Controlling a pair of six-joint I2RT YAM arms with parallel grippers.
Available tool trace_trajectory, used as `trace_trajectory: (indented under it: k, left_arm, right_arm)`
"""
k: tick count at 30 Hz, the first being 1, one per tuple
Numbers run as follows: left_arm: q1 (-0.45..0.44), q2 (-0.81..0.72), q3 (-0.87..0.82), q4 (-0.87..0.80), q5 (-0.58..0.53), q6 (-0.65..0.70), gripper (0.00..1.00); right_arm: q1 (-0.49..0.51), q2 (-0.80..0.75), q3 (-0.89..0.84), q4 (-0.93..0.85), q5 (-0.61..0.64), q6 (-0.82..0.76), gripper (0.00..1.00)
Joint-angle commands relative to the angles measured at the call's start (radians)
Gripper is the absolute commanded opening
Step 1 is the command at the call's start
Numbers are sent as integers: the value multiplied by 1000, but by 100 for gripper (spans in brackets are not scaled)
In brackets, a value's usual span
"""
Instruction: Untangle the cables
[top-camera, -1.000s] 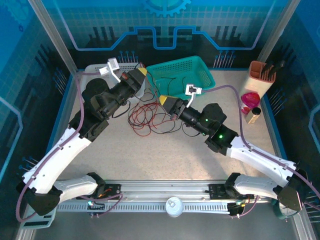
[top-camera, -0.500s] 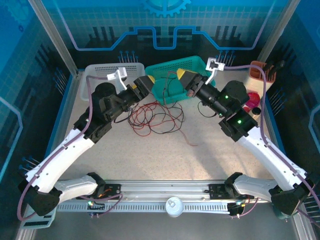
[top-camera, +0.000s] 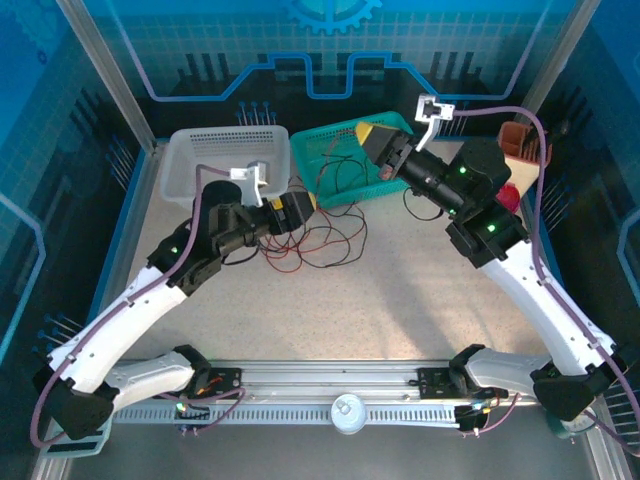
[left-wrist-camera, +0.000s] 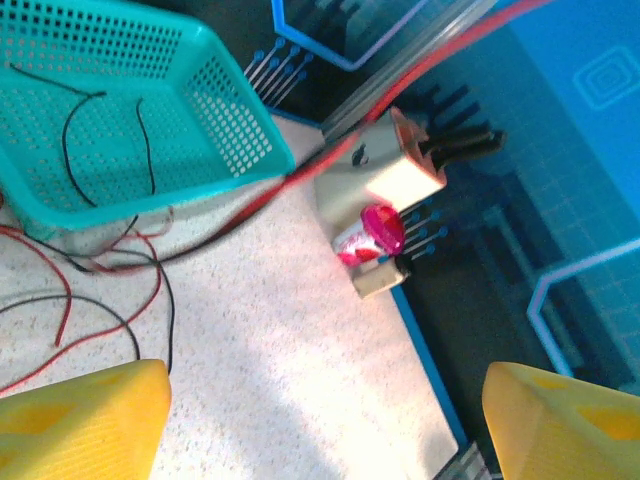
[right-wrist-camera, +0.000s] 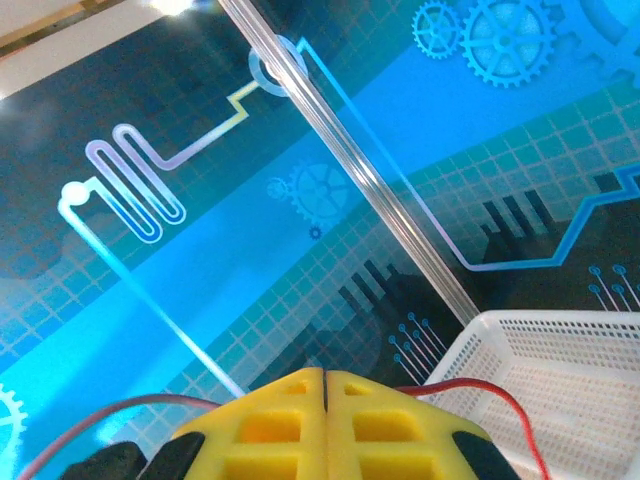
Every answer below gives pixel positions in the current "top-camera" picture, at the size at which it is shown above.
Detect thin black wire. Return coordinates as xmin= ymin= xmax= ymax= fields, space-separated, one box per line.
xmin=315 ymin=130 xmax=384 ymax=201

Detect teal plastic mesh basket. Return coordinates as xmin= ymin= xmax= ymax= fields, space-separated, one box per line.
xmin=290 ymin=110 xmax=433 ymax=210

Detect red and black wires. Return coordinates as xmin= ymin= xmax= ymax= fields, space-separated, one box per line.
xmin=259 ymin=209 xmax=370 ymax=269

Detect pink heart-shaped container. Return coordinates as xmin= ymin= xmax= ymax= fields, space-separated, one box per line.
xmin=497 ymin=183 xmax=522 ymax=214

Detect white terracotta utensil holder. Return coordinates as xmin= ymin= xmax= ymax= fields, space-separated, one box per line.
xmin=497 ymin=121 xmax=554 ymax=201

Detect white plastic mesh basket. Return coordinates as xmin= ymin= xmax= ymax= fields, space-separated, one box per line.
xmin=162 ymin=124 xmax=292 ymax=209

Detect small circuit board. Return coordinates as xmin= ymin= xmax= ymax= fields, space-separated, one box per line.
xmin=454 ymin=399 xmax=496 ymax=437
xmin=172 ymin=397 xmax=211 ymax=432

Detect black left gripper motor cable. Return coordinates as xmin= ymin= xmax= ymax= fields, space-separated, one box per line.
xmin=219 ymin=243 xmax=262 ymax=266

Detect black gripper motor cable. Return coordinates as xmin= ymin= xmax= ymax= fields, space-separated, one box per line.
xmin=402 ymin=187 xmax=444 ymax=221
xmin=219 ymin=243 xmax=262 ymax=266

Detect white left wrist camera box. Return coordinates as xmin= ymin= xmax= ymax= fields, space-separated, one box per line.
xmin=228 ymin=160 xmax=270 ymax=209

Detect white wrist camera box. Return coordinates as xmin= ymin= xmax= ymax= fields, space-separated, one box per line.
xmin=228 ymin=160 xmax=270 ymax=209
xmin=414 ymin=93 xmax=457 ymax=151

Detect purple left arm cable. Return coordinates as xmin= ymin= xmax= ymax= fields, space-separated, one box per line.
xmin=29 ymin=164 xmax=249 ymax=446

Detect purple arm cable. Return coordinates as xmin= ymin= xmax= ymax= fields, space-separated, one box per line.
xmin=29 ymin=164 xmax=249 ymax=446
xmin=452 ymin=105 xmax=640 ymax=457

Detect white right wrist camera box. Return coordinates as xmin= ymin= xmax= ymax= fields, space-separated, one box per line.
xmin=414 ymin=93 xmax=457 ymax=151

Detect black right gripper motor cable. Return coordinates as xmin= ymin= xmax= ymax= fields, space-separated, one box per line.
xmin=402 ymin=187 xmax=444 ymax=221

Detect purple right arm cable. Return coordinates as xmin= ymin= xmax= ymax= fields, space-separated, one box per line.
xmin=452 ymin=105 xmax=640 ymax=457

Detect aluminium frame post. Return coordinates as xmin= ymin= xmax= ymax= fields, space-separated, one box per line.
xmin=513 ymin=0 xmax=602 ymax=132
xmin=57 ymin=0 xmax=157 ymax=154

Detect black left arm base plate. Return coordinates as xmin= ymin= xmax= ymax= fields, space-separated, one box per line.
xmin=199 ymin=367 xmax=245 ymax=401

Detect aluminium front rail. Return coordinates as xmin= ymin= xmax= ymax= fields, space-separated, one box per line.
xmin=62 ymin=358 xmax=601 ymax=404

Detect white slotted cable duct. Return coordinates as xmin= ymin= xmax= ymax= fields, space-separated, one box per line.
xmin=113 ymin=402 xmax=464 ymax=428

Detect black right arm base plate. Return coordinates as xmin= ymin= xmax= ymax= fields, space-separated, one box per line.
xmin=417 ymin=367 xmax=466 ymax=401

